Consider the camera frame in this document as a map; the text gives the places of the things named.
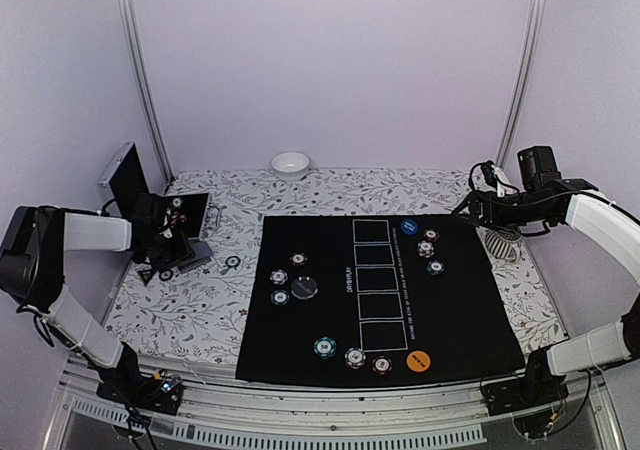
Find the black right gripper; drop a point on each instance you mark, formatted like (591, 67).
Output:
(477, 201)

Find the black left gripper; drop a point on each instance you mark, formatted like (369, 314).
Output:
(184, 252)

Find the grey playing card deck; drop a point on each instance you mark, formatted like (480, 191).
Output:
(202, 254)

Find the blue small blind button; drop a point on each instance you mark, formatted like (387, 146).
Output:
(409, 226)

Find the green chips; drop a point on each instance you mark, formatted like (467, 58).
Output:
(435, 267)
(279, 297)
(325, 347)

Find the blue peach chips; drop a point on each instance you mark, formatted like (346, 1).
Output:
(279, 277)

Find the red white poker chips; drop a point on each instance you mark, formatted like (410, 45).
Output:
(298, 259)

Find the black dealer button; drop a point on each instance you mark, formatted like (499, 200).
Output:
(304, 288)

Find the orange big blind button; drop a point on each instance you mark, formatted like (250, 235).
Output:
(418, 361)

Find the blue peach poker chip stack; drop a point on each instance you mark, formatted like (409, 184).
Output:
(354, 358)

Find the green poker chip stack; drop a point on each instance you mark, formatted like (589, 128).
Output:
(232, 262)

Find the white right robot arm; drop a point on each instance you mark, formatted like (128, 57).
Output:
(551, 199)

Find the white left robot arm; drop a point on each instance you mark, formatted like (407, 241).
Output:
(32, 264)

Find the black triangular marker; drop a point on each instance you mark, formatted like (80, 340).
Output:
(146, 276)

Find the white ceramic bowl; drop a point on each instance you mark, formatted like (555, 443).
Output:
(290, 166)

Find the black poker play mat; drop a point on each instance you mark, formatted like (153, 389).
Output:
(374, 293)

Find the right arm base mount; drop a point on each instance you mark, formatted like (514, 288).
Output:
(534, 403)

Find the left aluminium frame post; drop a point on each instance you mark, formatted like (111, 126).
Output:
(134, 45)

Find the aluminium frame post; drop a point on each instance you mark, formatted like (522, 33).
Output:
(134, 45)
(535, 15)

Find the front aluminium rail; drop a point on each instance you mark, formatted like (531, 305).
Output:
(220, 411)

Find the right aluminium frame post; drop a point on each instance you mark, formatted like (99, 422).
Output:
(535, 15)

